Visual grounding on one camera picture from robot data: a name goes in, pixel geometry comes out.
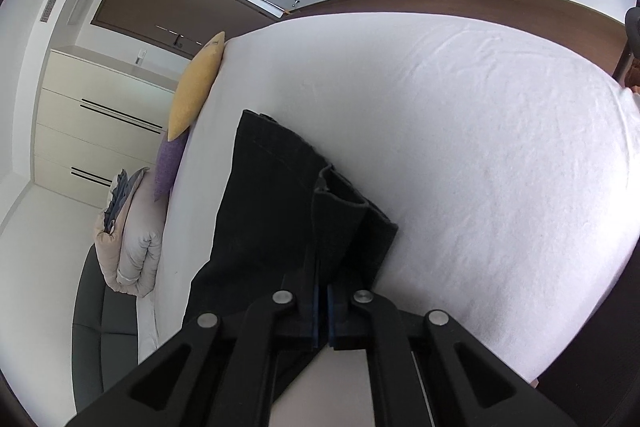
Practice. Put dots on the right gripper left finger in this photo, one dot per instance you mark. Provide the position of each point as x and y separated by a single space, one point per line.
312 307

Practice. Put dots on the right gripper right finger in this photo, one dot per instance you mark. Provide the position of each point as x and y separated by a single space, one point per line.
346 329

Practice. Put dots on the black denim pants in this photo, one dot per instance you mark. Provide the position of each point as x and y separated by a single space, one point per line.
284 201

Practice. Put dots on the folded beige duvet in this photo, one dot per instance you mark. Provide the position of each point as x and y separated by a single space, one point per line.
129 256

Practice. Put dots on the dark sofa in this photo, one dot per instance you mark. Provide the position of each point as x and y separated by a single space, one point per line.
104 335

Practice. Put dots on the purple pillow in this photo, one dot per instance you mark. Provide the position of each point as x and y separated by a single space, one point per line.
167 164

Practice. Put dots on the blue folded cloth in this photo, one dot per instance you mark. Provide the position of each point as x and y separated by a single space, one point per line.
121 188

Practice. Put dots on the white bed mattress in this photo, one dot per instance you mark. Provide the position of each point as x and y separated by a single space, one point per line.
509 163

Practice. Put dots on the yellow pillow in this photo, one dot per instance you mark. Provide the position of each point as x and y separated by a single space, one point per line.
194 86

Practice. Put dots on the cream drawer cabinet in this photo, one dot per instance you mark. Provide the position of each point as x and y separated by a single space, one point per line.
96 116

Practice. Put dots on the brown door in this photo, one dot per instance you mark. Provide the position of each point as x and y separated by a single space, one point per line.
180 26

